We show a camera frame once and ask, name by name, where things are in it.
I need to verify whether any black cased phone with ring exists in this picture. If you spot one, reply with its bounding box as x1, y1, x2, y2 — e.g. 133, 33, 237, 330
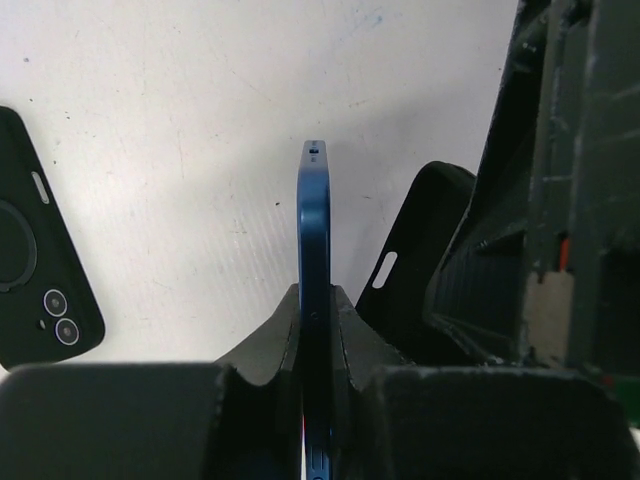
1, 107, 106, 371

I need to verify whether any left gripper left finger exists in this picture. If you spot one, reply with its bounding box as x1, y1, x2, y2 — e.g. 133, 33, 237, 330
1, 286, 301, 479

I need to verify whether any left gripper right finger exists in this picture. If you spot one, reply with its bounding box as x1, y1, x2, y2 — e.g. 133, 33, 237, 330
331, 286, 639, 479

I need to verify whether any black phone case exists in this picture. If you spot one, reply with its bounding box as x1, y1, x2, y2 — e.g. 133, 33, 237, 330
356, 161, 475, 366

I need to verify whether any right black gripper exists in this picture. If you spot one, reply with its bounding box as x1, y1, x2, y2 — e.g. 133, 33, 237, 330
424, 1, 639, 385

